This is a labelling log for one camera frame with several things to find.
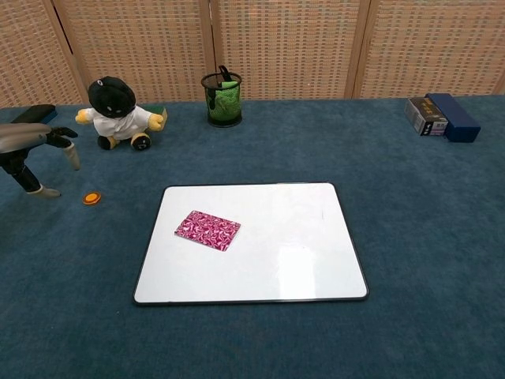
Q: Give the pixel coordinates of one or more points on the pink patterned card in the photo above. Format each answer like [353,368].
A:
[207,230]

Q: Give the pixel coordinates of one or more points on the small orange disc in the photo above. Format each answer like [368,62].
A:
[92,197]

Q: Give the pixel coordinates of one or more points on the woven folding screen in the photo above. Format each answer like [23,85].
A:
[252,49]

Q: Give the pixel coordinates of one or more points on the dark object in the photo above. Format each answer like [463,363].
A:
[36,112]

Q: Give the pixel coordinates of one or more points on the black printed box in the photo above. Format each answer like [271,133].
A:
[427,116]

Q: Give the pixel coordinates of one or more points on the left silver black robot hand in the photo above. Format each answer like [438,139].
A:
[33,154]

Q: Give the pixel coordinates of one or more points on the blue table mat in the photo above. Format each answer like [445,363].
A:
[252,237]

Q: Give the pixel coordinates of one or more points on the dark blue box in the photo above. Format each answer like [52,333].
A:
[453,117]

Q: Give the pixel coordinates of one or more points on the black penguin plush toy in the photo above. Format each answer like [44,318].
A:
[117,114]

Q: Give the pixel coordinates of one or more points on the black marker pen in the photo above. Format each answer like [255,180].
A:
[225,73]

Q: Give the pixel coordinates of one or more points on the green cloth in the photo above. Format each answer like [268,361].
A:
[225,103]

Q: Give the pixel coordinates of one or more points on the white whiteboard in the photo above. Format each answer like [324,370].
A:
[252,242]

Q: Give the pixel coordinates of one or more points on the black mesh pen holder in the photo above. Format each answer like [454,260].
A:
[221,100]

